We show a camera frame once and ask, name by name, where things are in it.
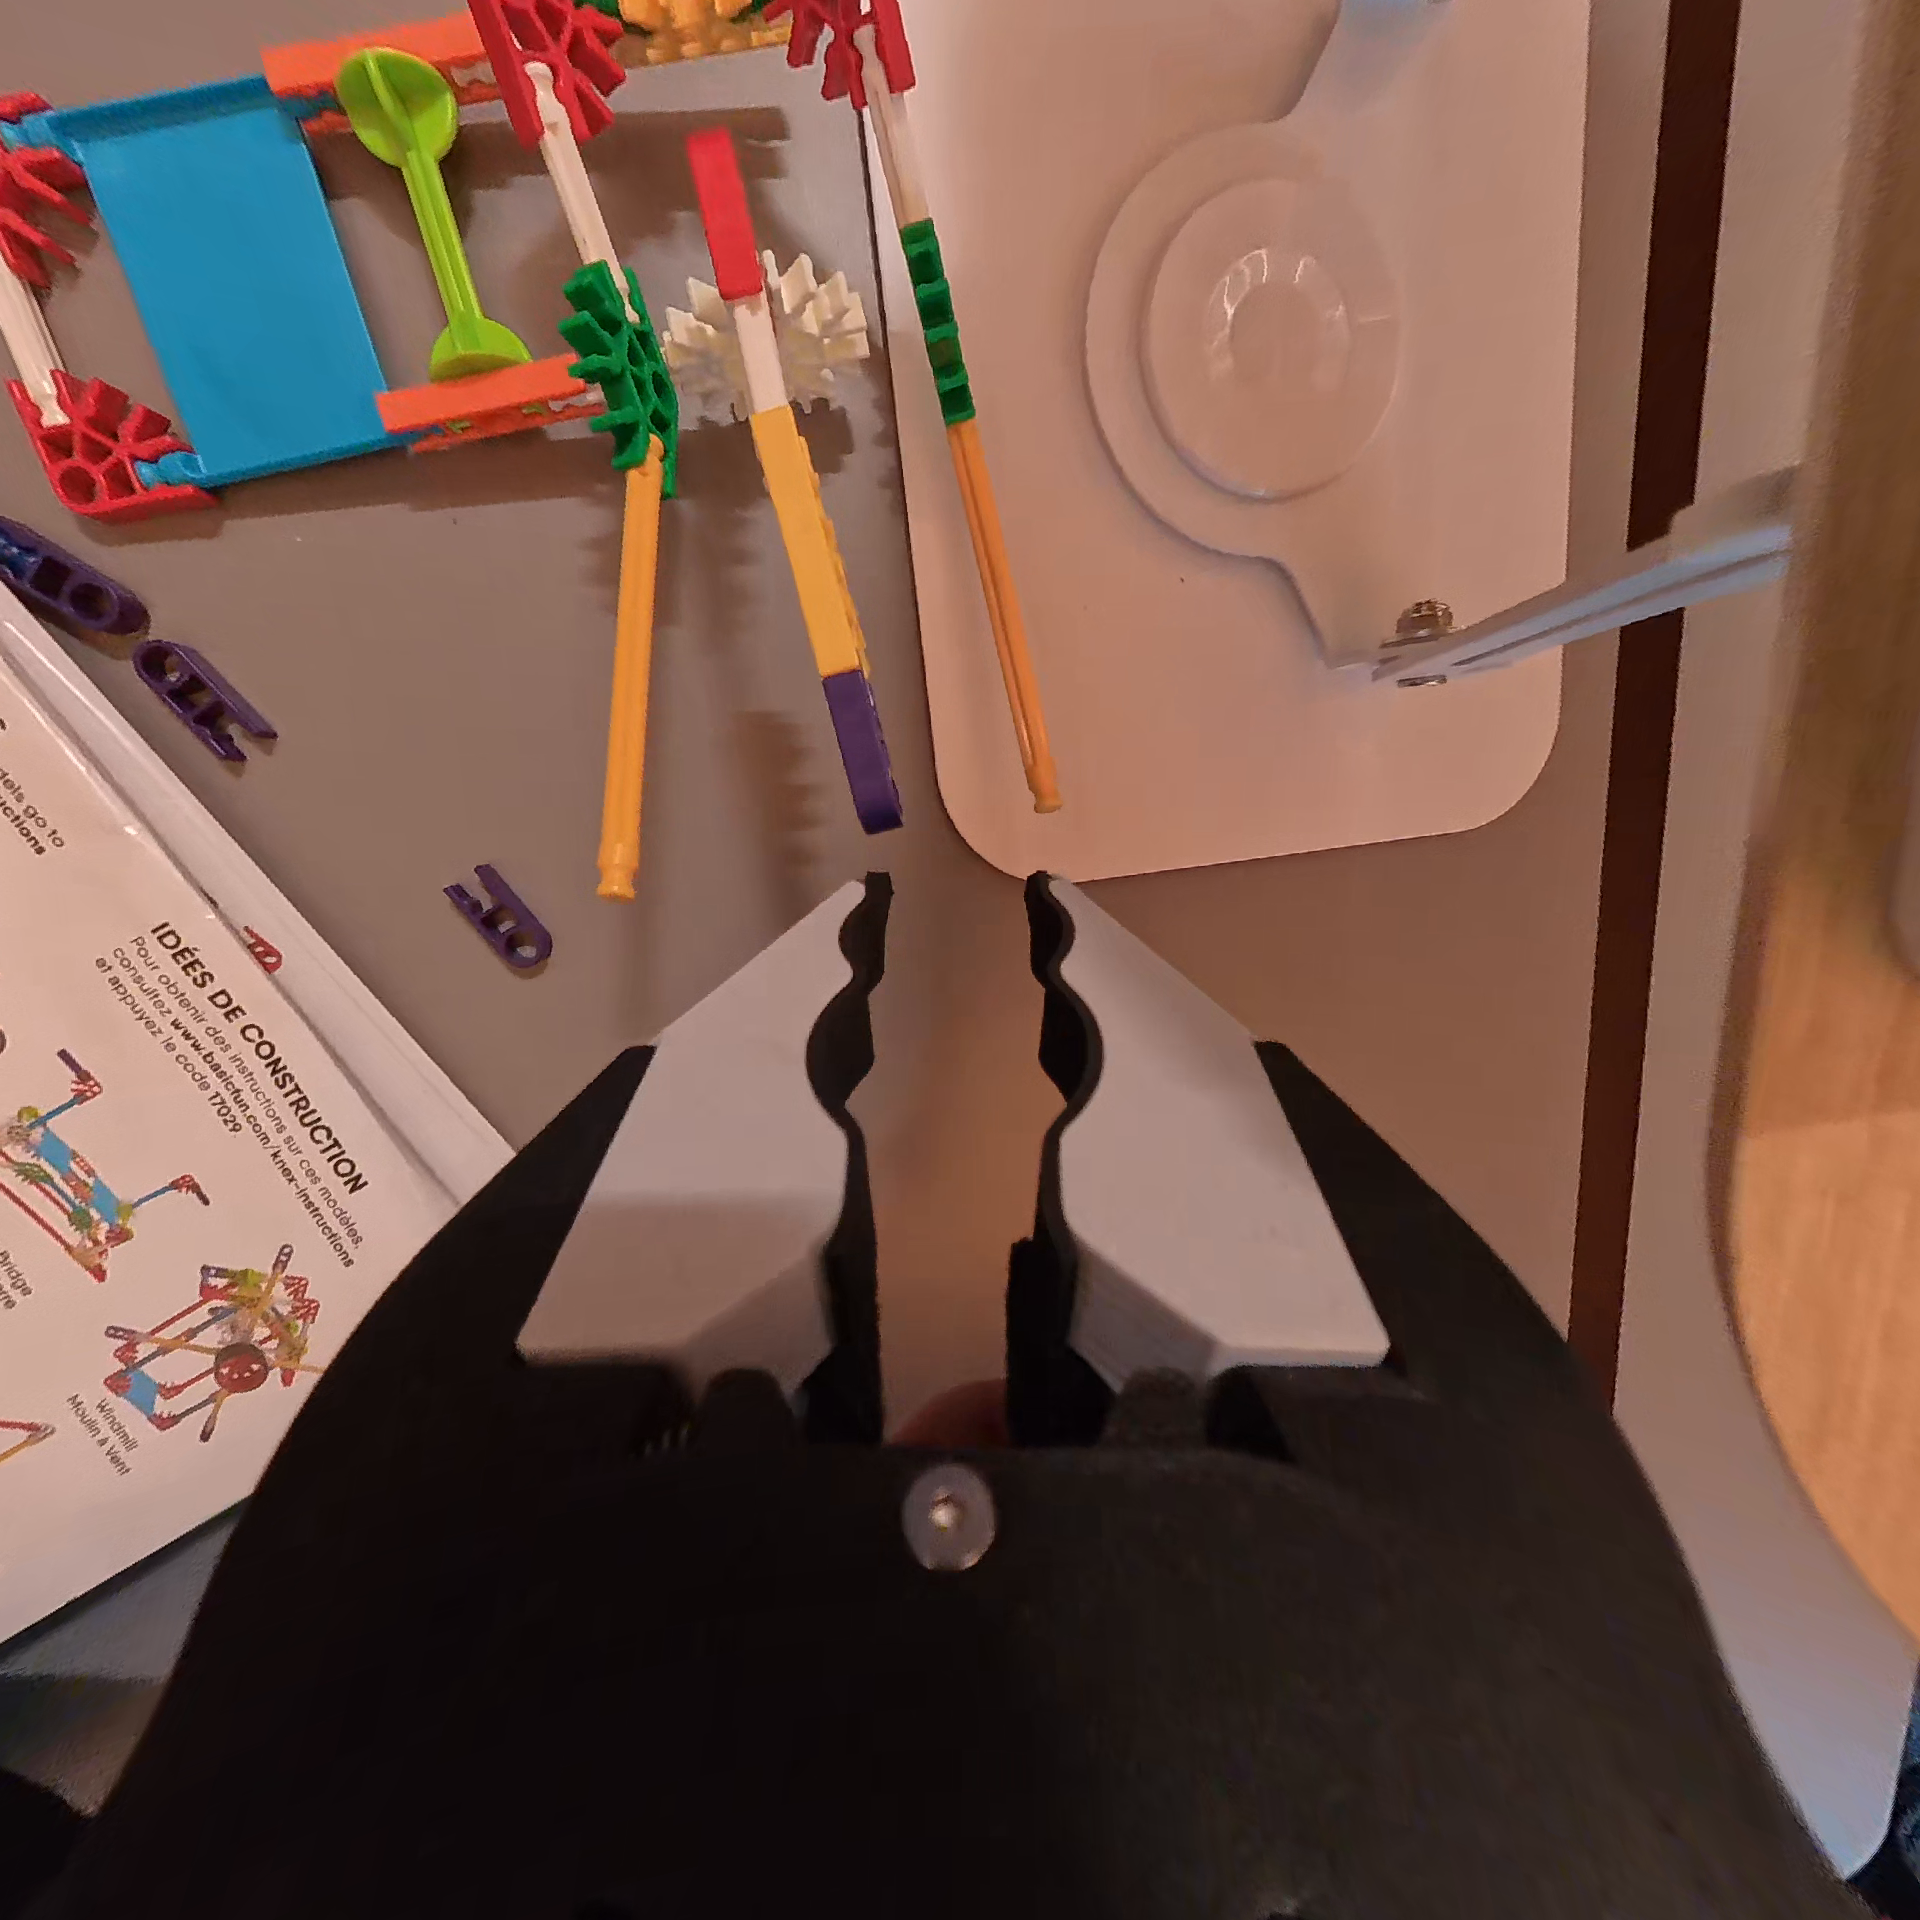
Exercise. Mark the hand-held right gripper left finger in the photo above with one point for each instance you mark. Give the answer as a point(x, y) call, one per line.
point(721, 1186)

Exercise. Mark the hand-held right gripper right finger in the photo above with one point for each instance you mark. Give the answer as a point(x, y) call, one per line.
point(1200, 1201)

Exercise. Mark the colourful construction toy model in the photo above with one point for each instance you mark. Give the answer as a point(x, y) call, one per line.
point(225, 285)

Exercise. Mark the white toy booklet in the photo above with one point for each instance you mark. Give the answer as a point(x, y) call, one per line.
point(346, 1050)

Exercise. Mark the illustrated toy leaflet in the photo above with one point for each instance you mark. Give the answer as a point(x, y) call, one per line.
point(150, 1201)

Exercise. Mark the white book stand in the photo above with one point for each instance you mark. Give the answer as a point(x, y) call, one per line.
point(1425, 451)

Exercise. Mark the blue rod cross assembly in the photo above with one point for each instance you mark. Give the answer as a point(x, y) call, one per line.
point(66, 579)

